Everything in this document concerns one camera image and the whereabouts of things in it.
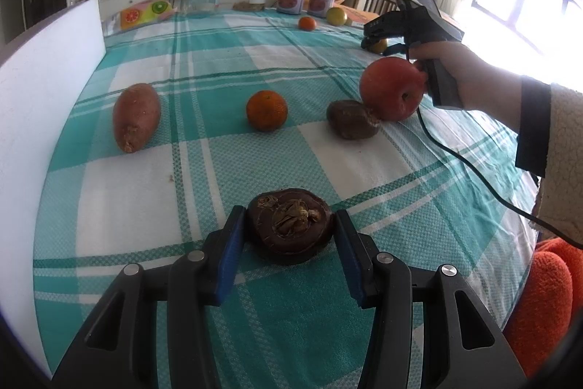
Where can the fruit print package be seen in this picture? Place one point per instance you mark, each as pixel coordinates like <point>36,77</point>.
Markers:
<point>145,13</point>

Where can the person's right hand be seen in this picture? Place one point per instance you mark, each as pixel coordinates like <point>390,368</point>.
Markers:
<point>473,79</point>

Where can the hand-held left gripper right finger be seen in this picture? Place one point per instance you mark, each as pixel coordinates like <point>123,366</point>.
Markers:
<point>348,261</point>

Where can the red apple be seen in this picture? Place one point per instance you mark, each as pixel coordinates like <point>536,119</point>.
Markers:
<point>391,88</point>

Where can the teal checkered tablecloth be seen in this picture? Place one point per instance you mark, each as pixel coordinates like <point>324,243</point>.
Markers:
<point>291,61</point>

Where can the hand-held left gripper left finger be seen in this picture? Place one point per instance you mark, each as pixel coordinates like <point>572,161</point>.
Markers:
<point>230,261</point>

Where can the small orange tangerine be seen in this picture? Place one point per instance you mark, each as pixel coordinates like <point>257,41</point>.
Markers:
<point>307,23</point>

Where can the reddish sweet potato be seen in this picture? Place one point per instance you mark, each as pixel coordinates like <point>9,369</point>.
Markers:
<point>136,115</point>

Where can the dark passion fruit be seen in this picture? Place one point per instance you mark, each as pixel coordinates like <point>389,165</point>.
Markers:
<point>353,120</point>

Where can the person's right forearm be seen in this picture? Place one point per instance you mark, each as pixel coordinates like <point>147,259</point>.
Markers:
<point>533,124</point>

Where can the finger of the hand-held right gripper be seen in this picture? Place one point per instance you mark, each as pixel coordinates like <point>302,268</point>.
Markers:
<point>395,49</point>
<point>374,39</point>

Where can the orange plush cushion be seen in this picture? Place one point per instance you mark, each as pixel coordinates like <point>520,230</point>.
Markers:
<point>542,302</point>

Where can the white foam board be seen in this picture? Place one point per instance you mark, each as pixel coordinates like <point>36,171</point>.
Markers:
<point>41,143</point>

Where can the green yellow apple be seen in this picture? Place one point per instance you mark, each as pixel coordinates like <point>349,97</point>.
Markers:
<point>337,16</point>

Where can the yellow lemon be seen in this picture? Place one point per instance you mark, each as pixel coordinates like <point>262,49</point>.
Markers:
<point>379,48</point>

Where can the dark brown mangosteen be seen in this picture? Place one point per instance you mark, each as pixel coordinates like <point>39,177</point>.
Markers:
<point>291,229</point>

